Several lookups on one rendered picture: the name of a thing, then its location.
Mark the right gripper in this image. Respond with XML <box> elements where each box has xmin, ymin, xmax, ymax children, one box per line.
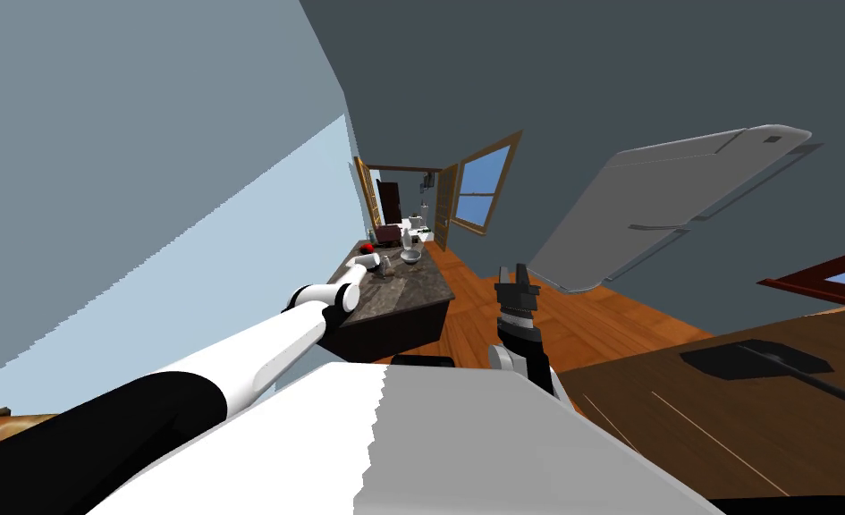
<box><xmin>494</xmin><ymin>264</ymin><xmax>542</xmax><ymax>321</ymax></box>

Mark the dark stone kitchen island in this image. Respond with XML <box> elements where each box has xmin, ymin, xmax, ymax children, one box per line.
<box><xmin>317</xmin><ymin>239</ymin><xmax>458</xmax><ymax>365</ymax></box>

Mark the wooden door leaf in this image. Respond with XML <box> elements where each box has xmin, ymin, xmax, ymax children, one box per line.
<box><xmin>432</xmin><ymin>163</ymin><xmax>461</xmax><ymax>253</ymax></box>
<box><xmin>353</xmin><ymin>156</ymin><xmax>384</xmax><ymax>230</ymax></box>

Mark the wooden framed window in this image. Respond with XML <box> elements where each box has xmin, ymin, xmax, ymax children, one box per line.
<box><xmin>450</xmin><ymin>130</ymin><xmax>524</xmax><ymax>237</ymax></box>

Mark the grey refrigerator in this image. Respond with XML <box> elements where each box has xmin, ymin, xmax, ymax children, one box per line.
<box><xmin>528</xmin><ymin>124</ymin><xmax>825</xmax><ymax>295</ymax></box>

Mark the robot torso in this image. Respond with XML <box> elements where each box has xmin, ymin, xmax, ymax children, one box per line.
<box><xmin>85</xmin><ymin>353</ymin><xmax>725</xmax><ymax>515</ymax></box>

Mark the brown wooden table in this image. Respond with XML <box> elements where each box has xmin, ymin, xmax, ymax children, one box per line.
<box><xmin>556</xmin><ymin>299</ymin><xmax>845</xmax><ymax>502</ymax></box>

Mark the black flat paddle shape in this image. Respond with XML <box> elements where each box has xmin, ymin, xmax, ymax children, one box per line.
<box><xmin>679</xmin><ymin>339</ymin><xmax>845</xmax><ymax>418</ymax></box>

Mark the dark red framed window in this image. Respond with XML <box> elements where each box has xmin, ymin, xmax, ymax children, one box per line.
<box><xmin>756</xmin><ymin>242</ymin><xmax>845</xmax><ymax>308</ymax></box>

